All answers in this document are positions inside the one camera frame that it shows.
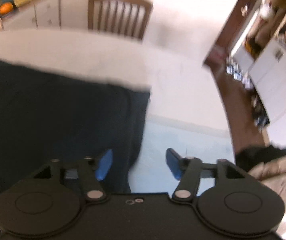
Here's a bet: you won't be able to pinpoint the black garment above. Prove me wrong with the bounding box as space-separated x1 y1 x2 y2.
0 57 151 235

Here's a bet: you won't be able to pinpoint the white kitchen cabinets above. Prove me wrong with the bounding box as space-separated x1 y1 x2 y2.
231 0 286 125

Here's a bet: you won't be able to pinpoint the wooden slat-back chair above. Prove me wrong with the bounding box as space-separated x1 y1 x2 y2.
88 0 153 41

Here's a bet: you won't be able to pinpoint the white drawer cabinet wooden top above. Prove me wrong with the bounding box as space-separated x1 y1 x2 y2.
2 0 61 31

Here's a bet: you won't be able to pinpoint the orange round object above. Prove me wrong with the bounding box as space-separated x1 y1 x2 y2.
0 2 14 15

